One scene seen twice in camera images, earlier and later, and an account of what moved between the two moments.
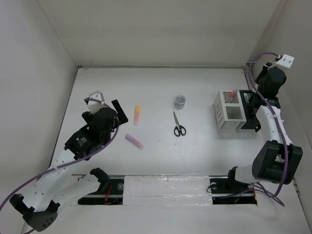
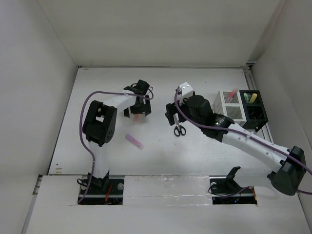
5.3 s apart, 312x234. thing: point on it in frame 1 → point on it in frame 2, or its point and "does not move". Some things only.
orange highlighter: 137,115 does not move
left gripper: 120,116 → 145,108
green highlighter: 246,97 does not move
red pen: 231,95 does not move
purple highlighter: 134,142 does not move
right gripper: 263,71 → 172,109
